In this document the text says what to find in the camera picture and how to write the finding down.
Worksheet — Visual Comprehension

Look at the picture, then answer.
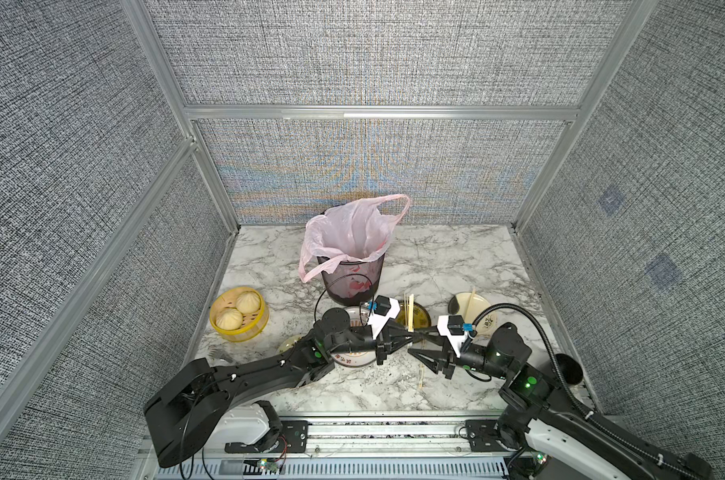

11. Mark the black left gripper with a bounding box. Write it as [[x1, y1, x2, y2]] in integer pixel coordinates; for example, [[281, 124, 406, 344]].
[[324, 324, 418, 369]]

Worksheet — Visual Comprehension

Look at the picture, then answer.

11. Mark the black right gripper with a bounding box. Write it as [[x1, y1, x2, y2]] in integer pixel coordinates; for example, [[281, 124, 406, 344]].
[[411, 326, 513, 386]]

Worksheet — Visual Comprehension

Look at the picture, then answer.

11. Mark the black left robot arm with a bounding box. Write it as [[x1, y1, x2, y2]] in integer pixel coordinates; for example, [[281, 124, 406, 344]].
[[144, 308, 437, 468]]

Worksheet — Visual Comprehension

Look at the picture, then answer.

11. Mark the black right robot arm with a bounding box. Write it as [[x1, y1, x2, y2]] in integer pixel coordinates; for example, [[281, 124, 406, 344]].
[[409, 322, 713, 479]]

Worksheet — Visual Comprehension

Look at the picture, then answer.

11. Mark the yellow dark patterned small plate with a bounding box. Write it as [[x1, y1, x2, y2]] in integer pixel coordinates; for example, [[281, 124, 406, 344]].
[[396, 303, 433, 330]]

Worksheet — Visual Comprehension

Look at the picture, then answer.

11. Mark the white plate with orange sunburst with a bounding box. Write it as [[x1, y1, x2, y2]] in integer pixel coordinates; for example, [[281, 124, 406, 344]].
[[332, 307, 376, 368]]

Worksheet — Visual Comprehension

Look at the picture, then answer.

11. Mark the cream plate with black patch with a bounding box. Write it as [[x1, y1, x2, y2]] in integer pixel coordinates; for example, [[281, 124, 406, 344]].
[[448, 292, 498, 337]]

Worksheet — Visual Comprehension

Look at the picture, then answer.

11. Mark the black mesh trash bin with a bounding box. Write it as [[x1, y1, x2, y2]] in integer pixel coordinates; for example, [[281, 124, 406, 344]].
[[322, 256, 385, 307]]

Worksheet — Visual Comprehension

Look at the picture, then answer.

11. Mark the cream small plate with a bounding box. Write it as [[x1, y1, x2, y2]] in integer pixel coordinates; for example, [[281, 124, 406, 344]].
[[278, 335, 302, 354]]

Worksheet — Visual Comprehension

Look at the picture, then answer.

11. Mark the pink plastic bin bag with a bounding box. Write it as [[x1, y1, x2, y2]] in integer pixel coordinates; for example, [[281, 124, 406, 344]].
[[298, 194, 413, 283]]

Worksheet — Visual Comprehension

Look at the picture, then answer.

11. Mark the black round object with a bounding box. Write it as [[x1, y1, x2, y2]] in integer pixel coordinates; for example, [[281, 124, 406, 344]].
[[556, 353, 584, 386]]

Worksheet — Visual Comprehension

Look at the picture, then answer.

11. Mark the white steamed bun upper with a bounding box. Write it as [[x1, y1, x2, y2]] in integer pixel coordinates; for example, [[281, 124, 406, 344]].
[[236, 290, 262, 315]]

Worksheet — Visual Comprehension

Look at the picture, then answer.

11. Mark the white steamed bun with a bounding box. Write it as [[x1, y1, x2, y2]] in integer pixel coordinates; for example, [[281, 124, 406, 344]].
[[236, 290, 262, 315], [216, 308, 244, 331]]

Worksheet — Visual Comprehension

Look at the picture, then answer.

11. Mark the yellow bamboo steamer basket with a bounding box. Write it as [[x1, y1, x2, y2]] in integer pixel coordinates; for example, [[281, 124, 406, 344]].
[[208, 287, 270, 343]]

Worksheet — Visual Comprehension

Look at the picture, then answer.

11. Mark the white steamed bun lower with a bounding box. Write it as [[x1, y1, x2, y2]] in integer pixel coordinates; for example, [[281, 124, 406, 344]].
[[216, 308, 244, 331]]

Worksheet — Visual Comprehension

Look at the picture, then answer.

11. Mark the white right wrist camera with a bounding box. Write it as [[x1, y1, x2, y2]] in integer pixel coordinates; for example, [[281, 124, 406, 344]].
[[437, 315, 474, 358]]

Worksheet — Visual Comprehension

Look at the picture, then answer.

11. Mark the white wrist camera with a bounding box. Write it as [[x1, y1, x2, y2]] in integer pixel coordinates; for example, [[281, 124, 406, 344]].
[[437, 315, 474, 358], [368, 295, 401, 338]]

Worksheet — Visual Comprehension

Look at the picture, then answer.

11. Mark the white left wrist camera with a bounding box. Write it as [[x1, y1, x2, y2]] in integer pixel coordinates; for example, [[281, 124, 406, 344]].
[[368, 295, 401, 338]]

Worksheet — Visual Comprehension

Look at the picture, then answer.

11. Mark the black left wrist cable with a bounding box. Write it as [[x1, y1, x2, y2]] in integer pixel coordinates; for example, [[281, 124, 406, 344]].
[[312, 272, 377, 328]]

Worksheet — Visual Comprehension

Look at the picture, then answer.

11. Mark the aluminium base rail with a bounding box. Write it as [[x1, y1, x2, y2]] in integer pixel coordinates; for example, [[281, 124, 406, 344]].
[[136, 410, 580, 480]]

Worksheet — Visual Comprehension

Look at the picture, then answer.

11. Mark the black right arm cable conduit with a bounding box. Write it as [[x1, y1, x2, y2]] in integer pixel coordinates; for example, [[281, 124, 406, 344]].
[[469, 302, 700, 480]]

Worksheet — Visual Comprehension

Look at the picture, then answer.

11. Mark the aluminium enclosure frame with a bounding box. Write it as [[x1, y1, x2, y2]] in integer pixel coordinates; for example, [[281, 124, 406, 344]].
[[0, 0, 725, 448]]

